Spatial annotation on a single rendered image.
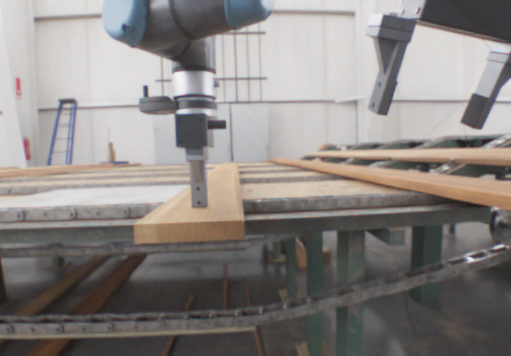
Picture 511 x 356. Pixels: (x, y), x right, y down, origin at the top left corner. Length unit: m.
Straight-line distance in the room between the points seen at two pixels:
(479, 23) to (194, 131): 0.37
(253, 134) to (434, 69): 4.86
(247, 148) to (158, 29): 5.80
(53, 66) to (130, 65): 1.78
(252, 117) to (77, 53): 4.29
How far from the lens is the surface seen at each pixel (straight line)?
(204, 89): 0.49
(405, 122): 7.98
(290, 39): 7.39
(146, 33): 0.43
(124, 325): 0.88
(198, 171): 0.49
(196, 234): 0.41
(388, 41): 0.36
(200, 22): 0.39
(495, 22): 0.40
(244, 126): 6.19
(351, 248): 0.88
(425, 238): 2.00
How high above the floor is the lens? 0.97
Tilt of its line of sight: 5 degrees down
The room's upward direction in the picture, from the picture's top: 2 degrees counter-clockwise
